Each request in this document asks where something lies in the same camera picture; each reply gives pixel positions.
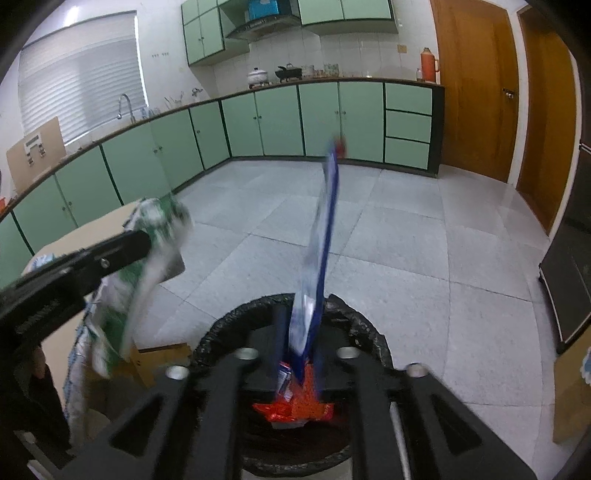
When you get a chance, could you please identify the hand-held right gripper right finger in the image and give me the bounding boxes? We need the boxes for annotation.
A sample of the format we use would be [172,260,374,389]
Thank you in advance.
[313,339,536,480]

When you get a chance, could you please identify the green stove base cabinets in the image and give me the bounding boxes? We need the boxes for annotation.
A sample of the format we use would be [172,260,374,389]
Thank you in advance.
[221,78,445,177]

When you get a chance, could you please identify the green sink base cabinets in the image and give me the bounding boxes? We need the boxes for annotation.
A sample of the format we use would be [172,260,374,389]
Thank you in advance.
[0,96,232,280]

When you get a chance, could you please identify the metal faucet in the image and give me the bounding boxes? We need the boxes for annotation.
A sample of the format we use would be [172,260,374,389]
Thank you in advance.
[116,93,136,123]

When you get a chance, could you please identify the blue white snack wrapper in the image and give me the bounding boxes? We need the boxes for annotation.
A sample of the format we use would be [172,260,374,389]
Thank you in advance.
[277,136,347,400]

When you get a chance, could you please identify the orange thermos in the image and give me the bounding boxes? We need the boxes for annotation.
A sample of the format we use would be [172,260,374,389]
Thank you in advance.
[420,47,440,84]

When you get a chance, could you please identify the bin with black bag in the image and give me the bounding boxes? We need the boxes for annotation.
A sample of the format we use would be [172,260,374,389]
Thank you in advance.
[189,293,395,480]

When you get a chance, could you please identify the pale blue printed wrapper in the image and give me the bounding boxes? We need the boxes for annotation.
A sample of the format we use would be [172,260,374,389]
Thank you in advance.
[62,295,105,448]

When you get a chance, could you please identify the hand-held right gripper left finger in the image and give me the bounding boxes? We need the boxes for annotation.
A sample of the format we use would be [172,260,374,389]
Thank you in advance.
[58,307,289,480]

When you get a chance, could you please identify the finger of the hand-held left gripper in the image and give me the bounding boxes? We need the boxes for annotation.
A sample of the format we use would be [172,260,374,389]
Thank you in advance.
[76,229,154,291]

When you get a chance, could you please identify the brown cardboard box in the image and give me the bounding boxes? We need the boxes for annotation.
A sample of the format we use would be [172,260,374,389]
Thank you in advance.
[551,344,591,444]
[124,342,194,388]

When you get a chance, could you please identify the wooden door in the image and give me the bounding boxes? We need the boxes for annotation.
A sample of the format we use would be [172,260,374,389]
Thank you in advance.
[515,4,580,236]
[429,0,525,183]

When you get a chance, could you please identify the green wall cabinets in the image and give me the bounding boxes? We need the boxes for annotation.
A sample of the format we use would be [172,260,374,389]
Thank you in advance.
[181,0,400,68]

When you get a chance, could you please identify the blue box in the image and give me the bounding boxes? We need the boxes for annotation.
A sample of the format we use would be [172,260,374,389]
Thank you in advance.
[247,0,279,21]

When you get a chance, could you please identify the black cabinet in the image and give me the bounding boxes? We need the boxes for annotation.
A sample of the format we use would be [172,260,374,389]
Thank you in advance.
[538,143,591,356]

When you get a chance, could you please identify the white window blind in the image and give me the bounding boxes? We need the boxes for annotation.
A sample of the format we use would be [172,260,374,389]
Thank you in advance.
[17,13,148,144]

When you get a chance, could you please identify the brown cardboard board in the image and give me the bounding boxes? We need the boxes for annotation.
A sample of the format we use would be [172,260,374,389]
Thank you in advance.
[6,116,66,192]

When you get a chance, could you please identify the dark range hood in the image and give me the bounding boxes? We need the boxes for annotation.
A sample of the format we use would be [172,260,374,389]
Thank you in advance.
[225,14,301,41]

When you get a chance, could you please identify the orange snack wrapper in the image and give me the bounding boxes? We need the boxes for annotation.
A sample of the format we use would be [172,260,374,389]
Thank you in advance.
[253,364,335,425]

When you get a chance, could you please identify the green white snack wrapper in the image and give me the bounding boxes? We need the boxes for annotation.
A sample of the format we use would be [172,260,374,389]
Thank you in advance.
[90,196,195,379]

